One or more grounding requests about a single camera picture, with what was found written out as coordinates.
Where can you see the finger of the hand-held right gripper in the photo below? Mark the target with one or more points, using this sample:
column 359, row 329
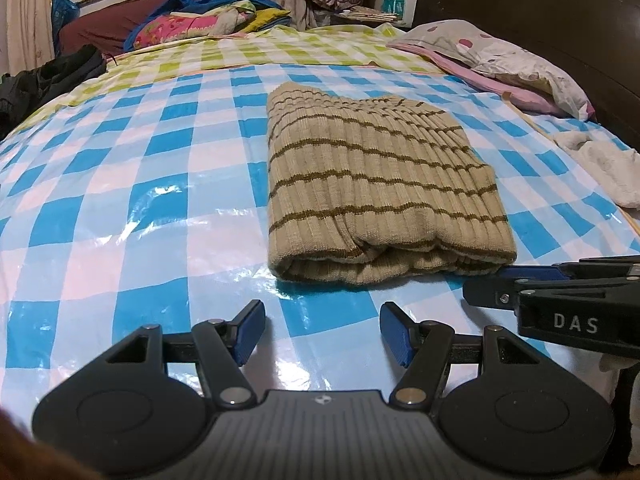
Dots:
column 532, row 272
column 487, row 296

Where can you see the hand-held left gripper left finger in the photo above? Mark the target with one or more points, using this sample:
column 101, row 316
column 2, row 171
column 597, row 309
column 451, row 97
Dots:
column 251, row 327

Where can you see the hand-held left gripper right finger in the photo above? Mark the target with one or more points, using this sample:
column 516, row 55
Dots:
column 395, row 332

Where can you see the beige brown-striped knit sweater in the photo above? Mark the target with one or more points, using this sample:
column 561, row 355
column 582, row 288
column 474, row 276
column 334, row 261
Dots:
column 380, row 180

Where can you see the white towel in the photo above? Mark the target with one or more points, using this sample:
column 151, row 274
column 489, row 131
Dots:
column 605, row 160

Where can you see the pink pillow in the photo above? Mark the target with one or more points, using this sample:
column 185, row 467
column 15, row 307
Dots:
column 520, row 97

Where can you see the blue checkered plastic sheet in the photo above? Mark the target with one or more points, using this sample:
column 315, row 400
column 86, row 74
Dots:
column 125, row 185

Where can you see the white polka dot pillow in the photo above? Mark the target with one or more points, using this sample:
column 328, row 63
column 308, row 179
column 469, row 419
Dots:
column 500, row 55

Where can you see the dark wooden headboard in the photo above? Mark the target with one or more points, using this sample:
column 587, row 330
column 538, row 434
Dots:
column 550, row 10

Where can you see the green checkered bed sheet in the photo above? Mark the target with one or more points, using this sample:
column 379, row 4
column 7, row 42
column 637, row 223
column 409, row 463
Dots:
column 300, row 47

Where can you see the nightstand with papers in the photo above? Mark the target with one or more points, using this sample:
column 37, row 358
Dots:
column 365, row 16

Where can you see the yellow folded cloth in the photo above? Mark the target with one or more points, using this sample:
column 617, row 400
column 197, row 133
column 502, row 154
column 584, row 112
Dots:
column 267, row 20

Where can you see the pink floral quilt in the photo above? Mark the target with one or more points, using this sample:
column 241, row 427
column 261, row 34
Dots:
column 175, row 27

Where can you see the black jacket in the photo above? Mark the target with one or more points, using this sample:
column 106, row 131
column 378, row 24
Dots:
column 45, row 85

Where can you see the colourful folded bedding pile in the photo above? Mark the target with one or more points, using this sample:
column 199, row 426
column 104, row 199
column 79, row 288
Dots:
column 195, row 0

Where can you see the maroon padded bed end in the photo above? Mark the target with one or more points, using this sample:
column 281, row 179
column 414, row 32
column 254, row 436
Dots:
column 105, row 22

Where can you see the blue plastic bag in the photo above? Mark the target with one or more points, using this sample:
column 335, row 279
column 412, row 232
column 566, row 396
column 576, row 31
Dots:
column 65, row 7

